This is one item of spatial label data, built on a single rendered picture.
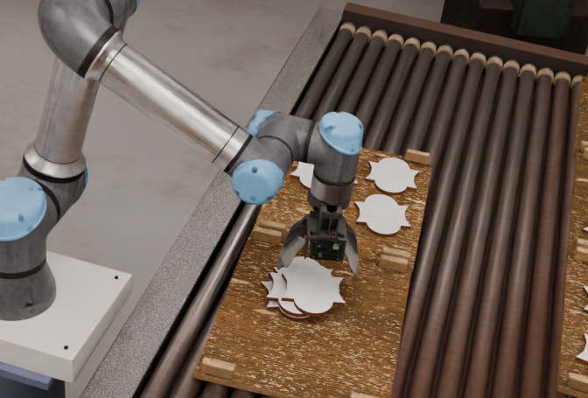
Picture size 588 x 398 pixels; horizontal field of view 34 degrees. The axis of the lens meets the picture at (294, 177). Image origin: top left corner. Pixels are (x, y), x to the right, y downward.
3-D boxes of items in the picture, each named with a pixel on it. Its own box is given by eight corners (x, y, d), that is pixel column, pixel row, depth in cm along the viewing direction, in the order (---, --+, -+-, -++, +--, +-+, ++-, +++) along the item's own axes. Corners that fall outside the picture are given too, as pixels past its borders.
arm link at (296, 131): (241, 127, 161) (305, 143, 160) (260, 98, 171) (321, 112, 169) (237, 167, 166) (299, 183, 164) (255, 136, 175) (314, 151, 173)
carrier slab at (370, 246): (250, 237, 208) (251, 231, 207) (292, 137, 241) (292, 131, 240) (412, 274, 204) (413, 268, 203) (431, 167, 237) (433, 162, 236)
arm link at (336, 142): (322, 103, 168) (370, 115, 167) (314, 156, 174) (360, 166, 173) (311, 126, 162) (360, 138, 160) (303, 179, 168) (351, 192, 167)
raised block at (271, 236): (252, 240, 205) (253, 230, 203) (254, 234, 206) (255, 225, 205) (279, 246, 204) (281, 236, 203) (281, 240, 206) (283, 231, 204)
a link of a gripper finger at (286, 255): (265, 277, 180) (299, 248, 176) (266, 256, 185) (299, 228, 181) (278, 285, 181) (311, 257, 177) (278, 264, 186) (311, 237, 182)
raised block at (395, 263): (377, 268, 202) (379, 257, 201) (378, 261, 204) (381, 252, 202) (405, 274, 202) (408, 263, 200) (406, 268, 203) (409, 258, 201)
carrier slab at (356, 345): (193, 378, 174) (193, 372, 173) (248, 239, 207) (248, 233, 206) (386, 423, 171) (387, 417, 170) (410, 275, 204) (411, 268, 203)
